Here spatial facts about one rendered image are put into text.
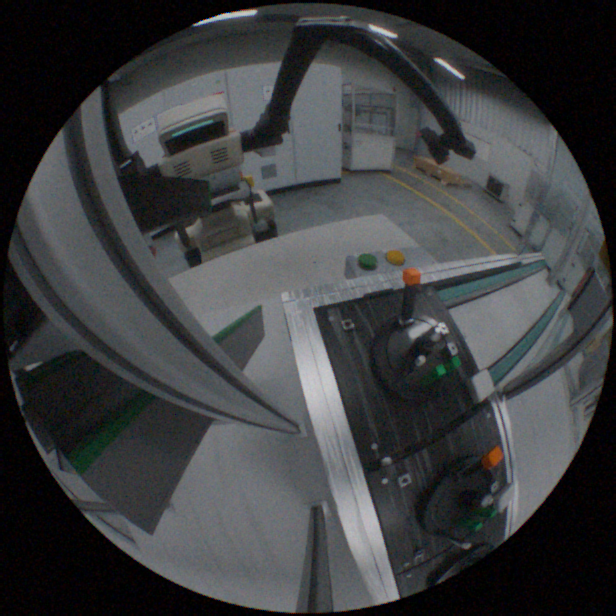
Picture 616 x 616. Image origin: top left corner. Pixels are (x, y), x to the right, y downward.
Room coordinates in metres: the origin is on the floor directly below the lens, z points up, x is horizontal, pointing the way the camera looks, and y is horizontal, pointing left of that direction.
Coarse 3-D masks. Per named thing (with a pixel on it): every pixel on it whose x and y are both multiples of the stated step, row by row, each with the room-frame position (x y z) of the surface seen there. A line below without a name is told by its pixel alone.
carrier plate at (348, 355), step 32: (320, 320) 0.17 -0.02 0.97; (352, 320) 0.17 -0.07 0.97; (384, 320) 0.16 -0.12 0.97; (448, 320) 0.15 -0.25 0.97; (352, 352) 0.12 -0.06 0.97; (352, 384) 0.07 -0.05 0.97; (352, 416) 0.02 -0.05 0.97; (384, 416) 0.02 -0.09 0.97; (416, 416) 0.01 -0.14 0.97; (448, 416) -0.01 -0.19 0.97; (384, 448) -0.03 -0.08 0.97
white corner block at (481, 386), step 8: (472, 376) 0.04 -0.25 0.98; (480, 376) 0.03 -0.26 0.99; (488, 376) 0.02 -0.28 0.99; (472, 384) 0.02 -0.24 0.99; (480, 384) 0.02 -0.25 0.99; (488, 384) 0.01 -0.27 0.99; (472, 392) 0.01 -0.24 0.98; (480, 392) 0.01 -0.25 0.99; (488, 392) 0.00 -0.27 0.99; (472, 400) 0.00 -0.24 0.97; (480, 400) -0.01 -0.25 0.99
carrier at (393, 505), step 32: (480, 416) -0.03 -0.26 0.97; (448, 448) -0.06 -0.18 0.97; (480, 448) -0.09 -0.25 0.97; (384, 480) -0.07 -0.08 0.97; (416, 480) -0.09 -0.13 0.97; (448, 480) -0.11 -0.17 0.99; (480, 480) -0.14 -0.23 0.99; (384, 512) -0.13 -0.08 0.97; (416, 512) -0.15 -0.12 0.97; (448, 512) -0.17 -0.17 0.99; (480, 512) -0.19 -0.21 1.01; (416, 544) -0.22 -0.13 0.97; (448, 544) -0.27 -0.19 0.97
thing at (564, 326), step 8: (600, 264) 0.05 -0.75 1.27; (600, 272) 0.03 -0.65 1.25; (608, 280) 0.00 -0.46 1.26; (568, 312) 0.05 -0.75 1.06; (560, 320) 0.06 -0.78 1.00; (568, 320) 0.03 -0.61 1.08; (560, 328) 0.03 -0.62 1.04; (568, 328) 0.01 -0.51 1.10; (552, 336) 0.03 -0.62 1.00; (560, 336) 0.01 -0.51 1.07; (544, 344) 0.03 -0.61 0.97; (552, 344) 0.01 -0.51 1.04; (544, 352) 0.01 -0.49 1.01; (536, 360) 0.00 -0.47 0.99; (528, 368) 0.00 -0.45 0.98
